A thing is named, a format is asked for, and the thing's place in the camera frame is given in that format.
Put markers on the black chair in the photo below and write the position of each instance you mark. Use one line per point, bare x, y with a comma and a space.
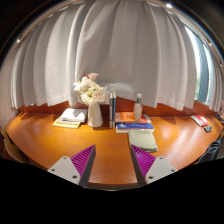
210, 151

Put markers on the window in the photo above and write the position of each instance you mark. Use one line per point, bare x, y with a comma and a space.
201, 66

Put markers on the orange flat book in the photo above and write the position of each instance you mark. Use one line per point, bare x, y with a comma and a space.
126, 117

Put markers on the yellow flat book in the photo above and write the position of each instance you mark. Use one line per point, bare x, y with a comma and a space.
65, 124

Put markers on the blue flat book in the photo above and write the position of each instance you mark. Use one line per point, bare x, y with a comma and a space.
133, 126

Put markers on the red and white flat packet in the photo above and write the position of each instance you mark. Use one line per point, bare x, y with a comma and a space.
200, 120

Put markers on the light green towel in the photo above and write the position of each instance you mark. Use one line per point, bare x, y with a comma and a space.
143, 140

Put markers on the wooden chair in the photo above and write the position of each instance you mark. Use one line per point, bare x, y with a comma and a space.
13, 150

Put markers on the white flat book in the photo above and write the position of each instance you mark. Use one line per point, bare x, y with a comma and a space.
74, 114

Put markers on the white ceramic vase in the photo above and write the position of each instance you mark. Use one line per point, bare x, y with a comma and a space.
95, 116

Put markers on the white and pink flower bouquet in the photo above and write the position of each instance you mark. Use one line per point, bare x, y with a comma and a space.
89, 90

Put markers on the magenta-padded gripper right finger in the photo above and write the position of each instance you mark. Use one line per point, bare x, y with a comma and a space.
150, 166

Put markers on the clear plastic bottle, green label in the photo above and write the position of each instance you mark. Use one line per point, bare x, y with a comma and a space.
138, 110

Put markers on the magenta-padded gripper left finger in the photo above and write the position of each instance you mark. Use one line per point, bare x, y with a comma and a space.
75, 166

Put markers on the small dark object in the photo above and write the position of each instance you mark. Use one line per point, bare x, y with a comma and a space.
208, 128

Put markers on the white curtain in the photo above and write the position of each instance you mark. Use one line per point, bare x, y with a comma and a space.
116, 46

